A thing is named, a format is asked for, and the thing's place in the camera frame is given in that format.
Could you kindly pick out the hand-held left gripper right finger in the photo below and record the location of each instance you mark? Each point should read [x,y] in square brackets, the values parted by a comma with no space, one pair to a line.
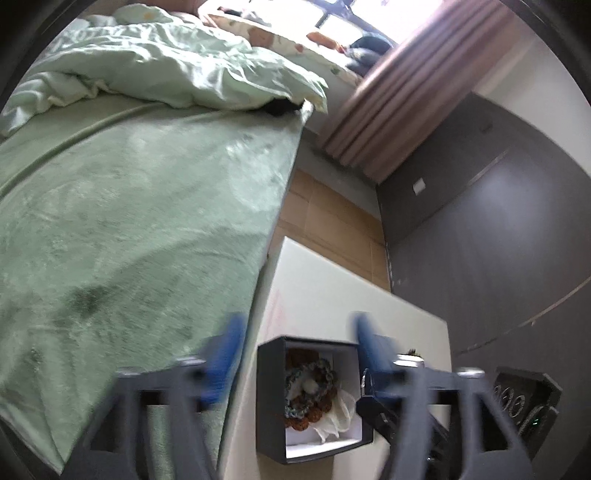
[369,346]

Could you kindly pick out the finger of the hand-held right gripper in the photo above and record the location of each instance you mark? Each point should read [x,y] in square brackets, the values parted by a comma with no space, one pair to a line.
[375,410]

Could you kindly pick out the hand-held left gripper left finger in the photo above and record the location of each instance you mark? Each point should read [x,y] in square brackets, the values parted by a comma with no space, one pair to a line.
[226,364]

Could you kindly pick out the black square box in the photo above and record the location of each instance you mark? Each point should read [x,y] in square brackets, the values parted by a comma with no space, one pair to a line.
[270,415]

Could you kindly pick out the white tissue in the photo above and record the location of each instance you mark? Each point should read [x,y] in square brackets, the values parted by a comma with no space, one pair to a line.
[339,415]

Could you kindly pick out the white table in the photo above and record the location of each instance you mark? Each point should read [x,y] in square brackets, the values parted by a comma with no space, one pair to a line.
[323,286]

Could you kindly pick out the bed with green sheet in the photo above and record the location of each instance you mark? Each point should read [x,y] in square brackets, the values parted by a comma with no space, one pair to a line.
[138,230]

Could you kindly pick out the dark grey wardrobe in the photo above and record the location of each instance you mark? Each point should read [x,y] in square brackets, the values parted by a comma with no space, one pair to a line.
[508,230]

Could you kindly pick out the pink curtain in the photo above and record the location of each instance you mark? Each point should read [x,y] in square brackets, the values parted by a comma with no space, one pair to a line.
[392,106]

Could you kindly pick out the dark blue cushion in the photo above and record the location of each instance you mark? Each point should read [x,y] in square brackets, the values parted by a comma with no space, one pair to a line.
[369,50]

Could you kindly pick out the orange plush toy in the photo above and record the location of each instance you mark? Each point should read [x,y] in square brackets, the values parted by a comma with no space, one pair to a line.
[323,40]

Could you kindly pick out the light green duvet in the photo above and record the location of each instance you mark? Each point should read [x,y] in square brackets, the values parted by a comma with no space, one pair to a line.
[161,60]

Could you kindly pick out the bear print sill cushion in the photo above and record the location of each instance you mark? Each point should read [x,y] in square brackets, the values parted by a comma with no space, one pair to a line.
[286,44]

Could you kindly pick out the window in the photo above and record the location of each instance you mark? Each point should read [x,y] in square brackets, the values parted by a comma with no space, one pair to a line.
[341,18]

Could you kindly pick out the white wall switch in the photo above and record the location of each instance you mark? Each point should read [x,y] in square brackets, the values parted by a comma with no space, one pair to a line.
[419,185]

